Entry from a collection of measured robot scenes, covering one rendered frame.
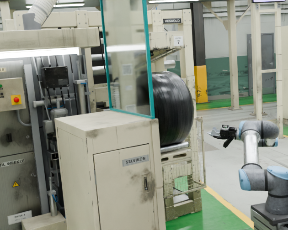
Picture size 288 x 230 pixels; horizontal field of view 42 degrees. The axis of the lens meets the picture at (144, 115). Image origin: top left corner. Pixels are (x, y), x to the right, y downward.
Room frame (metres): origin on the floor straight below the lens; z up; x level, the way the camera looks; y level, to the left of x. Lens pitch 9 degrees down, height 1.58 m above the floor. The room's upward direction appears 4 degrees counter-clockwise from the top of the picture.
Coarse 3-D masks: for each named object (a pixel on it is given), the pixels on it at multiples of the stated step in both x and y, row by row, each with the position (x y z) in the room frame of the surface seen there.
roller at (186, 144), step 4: (172, 144) 2.74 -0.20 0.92; (176, 144) 2.74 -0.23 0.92; (180, 144) 2.75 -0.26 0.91; (184, 144) 2.77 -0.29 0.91; (188, 144) 2.78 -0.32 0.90; (160, 148) 2.67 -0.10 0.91; (164, 148) 2.68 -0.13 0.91; (168, 148) 2.70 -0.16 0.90; (172, 148) 2.71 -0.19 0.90; (176, 148) 2.73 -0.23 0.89; (180, 148) 2.76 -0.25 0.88; (160, 152) 2.67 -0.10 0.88
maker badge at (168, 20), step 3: (168, 18) 3.50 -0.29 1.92; (171, 18) 3.51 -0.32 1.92; (174, 18) 3.53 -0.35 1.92; (177, 18) 3.54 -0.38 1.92; (180, 18) 3.56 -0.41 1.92; (165, 21) 3.48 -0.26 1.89; (168, 21) 3.50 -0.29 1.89; (171, 21) 3.51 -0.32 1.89; (174, 21) 3.53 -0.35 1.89; (177, 21) 3.54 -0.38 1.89; (180, 21) 3.56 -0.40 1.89
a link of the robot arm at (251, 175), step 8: (256, 120) 2.30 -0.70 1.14; (240, 128) 2.27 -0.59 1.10; (248, 128) 2.24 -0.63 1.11; (256, 128) 2.24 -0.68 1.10; (240, 136) 2.28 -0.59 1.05; (248, 136) 2.20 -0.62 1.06; (256, 136) 2.21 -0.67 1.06; (248, 144) 2.14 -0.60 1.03; (256, 144) 2.15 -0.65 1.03; (248, 152) 2.08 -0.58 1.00; (256, 152) 2.08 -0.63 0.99; (248, 160) 2.03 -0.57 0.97; (256, 160) 2.03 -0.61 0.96; (248, 168) 1.95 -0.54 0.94; (256, 168) 1.95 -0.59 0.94; (240, 176) 1.93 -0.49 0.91; (248, 176) 1.91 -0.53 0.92; (256, 176) 1.90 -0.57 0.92; (264, 176) 1.89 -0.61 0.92; (240, 184) 1.94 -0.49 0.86; (248, 184) 1.90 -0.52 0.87; (256, 184) 1.89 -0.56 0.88; (264, 184) 1.88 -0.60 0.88
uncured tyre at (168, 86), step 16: (160, 80) 2.67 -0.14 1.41; (176, 80) 2.72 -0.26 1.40; (160, 96) 2.59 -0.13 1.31; (176, 96) 2.62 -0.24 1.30; (160, 112) 2.57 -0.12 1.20; (176, 112) 2.59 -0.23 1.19; (192, 112) 2.66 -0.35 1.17; (160, 128) 2.59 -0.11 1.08; (176, 128) 2.61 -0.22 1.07; (160, 144) 2.67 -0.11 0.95
